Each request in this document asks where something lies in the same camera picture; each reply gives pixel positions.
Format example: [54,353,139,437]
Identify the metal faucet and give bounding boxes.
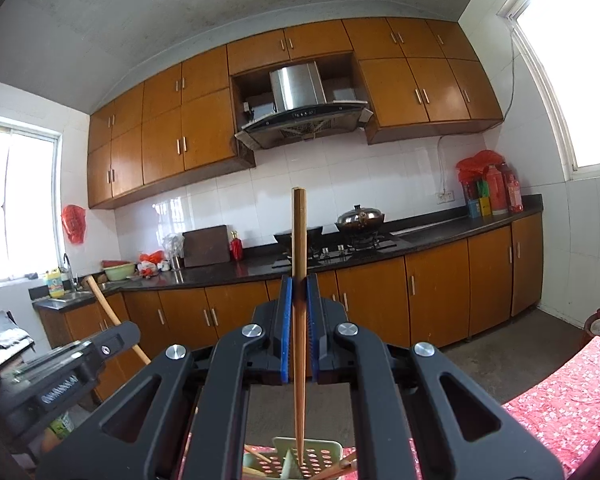
[62,253,81,291]

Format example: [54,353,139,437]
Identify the hanging red plastic bag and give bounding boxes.
[61,205,87,246]

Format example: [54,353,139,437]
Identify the large bright window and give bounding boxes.
[497,0,600,181]

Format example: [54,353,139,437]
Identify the green basin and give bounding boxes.
[102,261,136,282]

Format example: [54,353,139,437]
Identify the black gas stove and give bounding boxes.
[272,240,398,268]

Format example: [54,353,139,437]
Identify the dark wooden cutting board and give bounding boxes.
[182,225,232,268]

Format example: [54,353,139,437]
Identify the wok with metal lid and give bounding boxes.
[336,205,386,236]

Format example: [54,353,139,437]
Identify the wooden lower kitchen cabinets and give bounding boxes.
[37,212,545,401]

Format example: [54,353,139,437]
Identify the small window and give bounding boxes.
[0,112,63,286]

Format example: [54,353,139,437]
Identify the green perforated utensil holder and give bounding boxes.
[241,436,359,480]

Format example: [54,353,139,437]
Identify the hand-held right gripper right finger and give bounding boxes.
[304,272,566,480]

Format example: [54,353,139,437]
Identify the clear glass jar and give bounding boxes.
[164,234,185,271]

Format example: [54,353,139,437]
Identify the red bags on counter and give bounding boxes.
[139,251,165,277]

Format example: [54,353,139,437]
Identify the dark stone countertop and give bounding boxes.
[30,194,543,311]

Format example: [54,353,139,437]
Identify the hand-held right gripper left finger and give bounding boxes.
[35,274,297,480]

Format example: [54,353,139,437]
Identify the red floral tablecloth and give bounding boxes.
[177,335,600,480]

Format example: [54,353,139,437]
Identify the steel sink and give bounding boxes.
[50,290,95,307]

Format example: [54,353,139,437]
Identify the wooden kitchen cabinets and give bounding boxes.
[86,17,504,210]
[37,212,545,401]

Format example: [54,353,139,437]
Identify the wooden upper kitchen cabinets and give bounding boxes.
[86,17,504,210]

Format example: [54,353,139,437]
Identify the red thermos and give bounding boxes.
[485,164,508,216]

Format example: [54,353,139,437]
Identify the steel range hood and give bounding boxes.
[234,60,373,151]

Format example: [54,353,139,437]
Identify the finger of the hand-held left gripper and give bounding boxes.
[91,321,142,361]

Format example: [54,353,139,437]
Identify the tall red bottle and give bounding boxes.
[502,162,524,213]

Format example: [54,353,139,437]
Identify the blue and yellow box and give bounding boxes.
[467,180,493,218]

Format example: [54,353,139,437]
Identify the black wok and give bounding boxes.
[273,226,326,251]

